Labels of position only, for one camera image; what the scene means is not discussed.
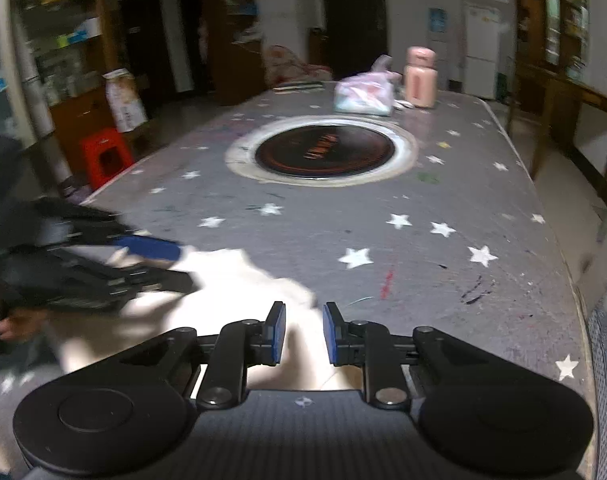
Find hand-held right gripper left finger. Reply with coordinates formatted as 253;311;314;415
117;301;287;407

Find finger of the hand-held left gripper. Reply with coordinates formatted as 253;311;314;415
70;210;183;264
80;260;200;307

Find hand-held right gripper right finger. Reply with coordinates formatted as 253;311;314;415
322;302;490;408

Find cream fleece garment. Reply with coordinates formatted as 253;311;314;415
43;247;370;395

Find person's left hand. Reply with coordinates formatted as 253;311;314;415
0;307;51;343

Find red plastic stool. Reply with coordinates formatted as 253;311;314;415
79;128;136;191

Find grey star tablecloth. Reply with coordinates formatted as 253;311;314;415
0;80;593;473

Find printed paper bag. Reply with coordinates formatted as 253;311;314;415
102;68;149;134

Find round black induction cooker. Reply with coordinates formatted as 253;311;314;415
225;115;419;191

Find wooden shelf unit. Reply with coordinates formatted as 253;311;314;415
198;0;265;106

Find dark wooden door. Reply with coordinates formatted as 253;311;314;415
118;0;177;97
319;0;387;69

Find wooden display cabinet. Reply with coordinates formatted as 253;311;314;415
7;0;120;172

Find pink printed cloth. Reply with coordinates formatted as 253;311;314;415
264;44;335;84

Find pink white tissue pack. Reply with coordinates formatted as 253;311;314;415
333;55;402;117

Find pink thermos bottle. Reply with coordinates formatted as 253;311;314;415
402;46;439;109

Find white fridge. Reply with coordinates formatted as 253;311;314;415
463;1;502;101

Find wooden side table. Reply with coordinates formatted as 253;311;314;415
505;62;607;202

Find wooden glass cabinet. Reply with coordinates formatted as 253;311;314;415
513;0;589;82

